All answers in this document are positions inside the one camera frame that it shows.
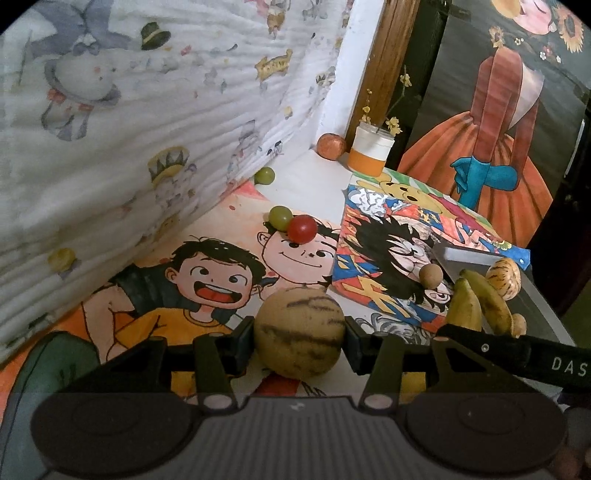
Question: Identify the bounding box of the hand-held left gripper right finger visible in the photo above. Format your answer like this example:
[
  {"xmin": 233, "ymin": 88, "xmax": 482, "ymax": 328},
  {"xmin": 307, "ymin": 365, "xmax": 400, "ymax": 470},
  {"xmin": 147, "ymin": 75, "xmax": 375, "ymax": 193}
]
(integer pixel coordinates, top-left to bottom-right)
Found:
[{"xmin": 344, "ymin": 318, "xmax": 561, "ymax": 412}]

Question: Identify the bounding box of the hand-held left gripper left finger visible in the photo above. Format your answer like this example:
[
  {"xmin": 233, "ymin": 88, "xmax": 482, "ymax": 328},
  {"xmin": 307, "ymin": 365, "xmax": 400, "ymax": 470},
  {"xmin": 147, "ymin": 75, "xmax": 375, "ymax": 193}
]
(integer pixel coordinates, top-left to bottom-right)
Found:
[{"xmin": 60, "ymin": 316, "xmax": 256, "ymax": 412}]

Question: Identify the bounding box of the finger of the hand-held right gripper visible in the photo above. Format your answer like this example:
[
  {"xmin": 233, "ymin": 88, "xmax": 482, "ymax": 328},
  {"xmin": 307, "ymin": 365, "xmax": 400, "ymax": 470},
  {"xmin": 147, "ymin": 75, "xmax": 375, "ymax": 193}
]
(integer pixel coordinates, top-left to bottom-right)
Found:
[{"xmin": 436, "ymin": 324, "xmax": 532, "ymax": 377}]

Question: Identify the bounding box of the long yellow banana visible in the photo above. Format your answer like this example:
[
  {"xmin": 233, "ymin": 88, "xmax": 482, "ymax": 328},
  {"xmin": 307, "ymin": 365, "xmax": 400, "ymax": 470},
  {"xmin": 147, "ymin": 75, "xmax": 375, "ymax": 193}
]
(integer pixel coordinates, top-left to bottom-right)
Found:
[{"xmin": 459, "ymin": 269, "xmax": 514, "ymax": 335}]

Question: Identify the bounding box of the short yellow banana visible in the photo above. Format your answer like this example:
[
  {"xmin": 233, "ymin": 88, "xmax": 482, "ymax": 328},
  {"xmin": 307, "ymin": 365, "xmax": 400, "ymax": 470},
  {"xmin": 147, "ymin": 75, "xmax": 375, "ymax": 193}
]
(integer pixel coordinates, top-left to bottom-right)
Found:
[{"xmin": 448, "ymin": 277, "xmax": 483, "ymax": 332}]

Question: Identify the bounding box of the round striped pepino melon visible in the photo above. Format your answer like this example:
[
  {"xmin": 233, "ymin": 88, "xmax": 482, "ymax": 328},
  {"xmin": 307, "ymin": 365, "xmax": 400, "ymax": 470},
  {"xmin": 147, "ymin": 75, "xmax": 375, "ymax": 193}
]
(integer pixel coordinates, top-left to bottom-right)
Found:
[{"xmin": 254, "ymin": 287, "xmax": 346, "ymax": 380}]

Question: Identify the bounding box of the metal tray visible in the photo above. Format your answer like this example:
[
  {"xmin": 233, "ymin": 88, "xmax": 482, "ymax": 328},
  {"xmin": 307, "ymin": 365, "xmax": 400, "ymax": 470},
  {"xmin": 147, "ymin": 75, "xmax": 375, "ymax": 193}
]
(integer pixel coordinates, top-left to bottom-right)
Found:
[{"xmin": 434, "ymin": 244, "xmax": 578, "ymax": 347}]

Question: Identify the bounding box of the pointed striped pepino melon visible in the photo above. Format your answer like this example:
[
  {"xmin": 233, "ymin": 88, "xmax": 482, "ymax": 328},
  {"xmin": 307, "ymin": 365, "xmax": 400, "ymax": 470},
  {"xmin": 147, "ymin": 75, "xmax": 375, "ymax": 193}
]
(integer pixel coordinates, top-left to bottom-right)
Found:
[{"xmin": 486, "ymin": 258, "xmax": 522, "ymax": 301}]

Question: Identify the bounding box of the red cherry tomato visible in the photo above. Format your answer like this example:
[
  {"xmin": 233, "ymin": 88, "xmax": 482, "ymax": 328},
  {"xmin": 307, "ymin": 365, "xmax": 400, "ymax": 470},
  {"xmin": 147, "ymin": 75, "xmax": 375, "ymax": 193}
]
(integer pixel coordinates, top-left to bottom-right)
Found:
[{"xmin": 287, "ymin": 215, "xmax": 318, "ymax": 244}]

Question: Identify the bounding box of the cartoon boys drawing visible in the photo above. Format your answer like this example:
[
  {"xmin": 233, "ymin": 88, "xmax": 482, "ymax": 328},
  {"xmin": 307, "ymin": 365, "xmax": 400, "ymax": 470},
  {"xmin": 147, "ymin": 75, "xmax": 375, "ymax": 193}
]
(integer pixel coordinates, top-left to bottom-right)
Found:
[{"xmin": 0, "ymin": 178, "xmax": 352, "ymax": 402}]

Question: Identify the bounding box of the colourful manga drawing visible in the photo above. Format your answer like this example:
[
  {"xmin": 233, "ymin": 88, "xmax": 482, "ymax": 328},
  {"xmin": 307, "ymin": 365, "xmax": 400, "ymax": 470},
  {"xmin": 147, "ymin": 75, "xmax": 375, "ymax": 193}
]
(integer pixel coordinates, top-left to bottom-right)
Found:
[{"xmin": 332, "ymin": 184, "xmax": 532, "ymax": 333}]

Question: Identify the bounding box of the white and orange jar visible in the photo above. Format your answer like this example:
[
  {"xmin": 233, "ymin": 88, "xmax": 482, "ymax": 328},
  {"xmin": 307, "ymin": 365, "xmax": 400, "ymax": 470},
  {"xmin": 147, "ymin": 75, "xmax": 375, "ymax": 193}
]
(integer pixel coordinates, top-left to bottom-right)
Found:
[{"xmin": 347, "ymin": 126, "xmax": 395, "ymax": 175}]

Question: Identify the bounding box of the small orange-red apple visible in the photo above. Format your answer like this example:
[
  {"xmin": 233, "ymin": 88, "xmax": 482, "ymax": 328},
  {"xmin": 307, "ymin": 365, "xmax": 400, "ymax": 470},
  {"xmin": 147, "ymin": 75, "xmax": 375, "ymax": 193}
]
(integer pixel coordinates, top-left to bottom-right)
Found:
[{"xmin": 316, "ymin": 133, "xmax": 347, "ymax": 161}]

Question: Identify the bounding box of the yellow flower sprig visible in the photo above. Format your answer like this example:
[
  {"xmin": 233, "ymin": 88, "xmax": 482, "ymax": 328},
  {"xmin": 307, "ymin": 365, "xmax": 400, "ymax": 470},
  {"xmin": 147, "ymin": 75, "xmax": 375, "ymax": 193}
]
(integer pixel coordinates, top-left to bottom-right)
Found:
[{"xmin": 360, "ymin": 65, "xmax": 411, "ymax": 137}]

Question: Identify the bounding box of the printed white blanket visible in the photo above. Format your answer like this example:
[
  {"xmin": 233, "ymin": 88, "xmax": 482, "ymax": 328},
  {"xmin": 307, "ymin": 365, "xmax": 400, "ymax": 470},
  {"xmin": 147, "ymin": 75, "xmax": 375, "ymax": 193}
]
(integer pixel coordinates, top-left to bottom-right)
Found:
[{"xmin": 0, "ymin": 0, "xmax": 356, "ymax": 365}]

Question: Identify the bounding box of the wall poster of dancing figure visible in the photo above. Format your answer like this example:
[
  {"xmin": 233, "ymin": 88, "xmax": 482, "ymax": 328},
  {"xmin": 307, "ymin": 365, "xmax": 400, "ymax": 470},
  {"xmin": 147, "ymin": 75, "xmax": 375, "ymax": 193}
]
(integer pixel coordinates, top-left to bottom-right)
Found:
[{"xmin": 397, "ymin": 0, "xmax": 591, "ymax": 247}]

